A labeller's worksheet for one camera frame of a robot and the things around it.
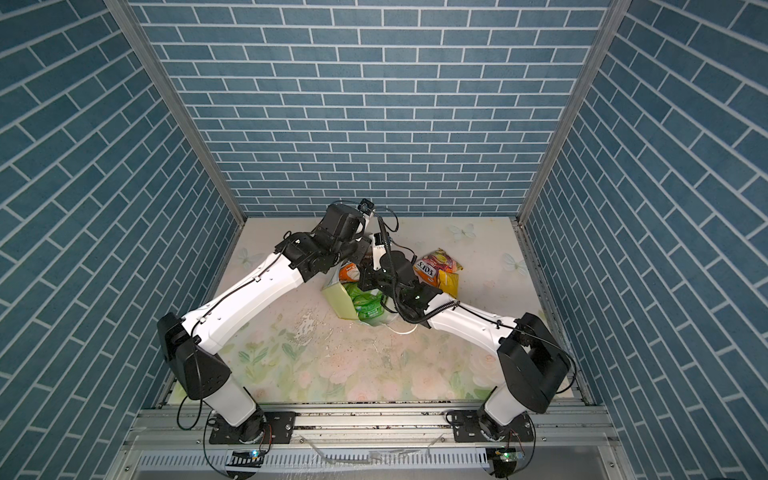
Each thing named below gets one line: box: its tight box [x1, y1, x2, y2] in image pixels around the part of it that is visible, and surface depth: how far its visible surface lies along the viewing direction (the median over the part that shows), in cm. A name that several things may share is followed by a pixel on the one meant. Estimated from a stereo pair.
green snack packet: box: [343, 282, 384, 325], surface depth 80 cm
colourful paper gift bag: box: [321, 262, 398, 327], surface depth 72 cm
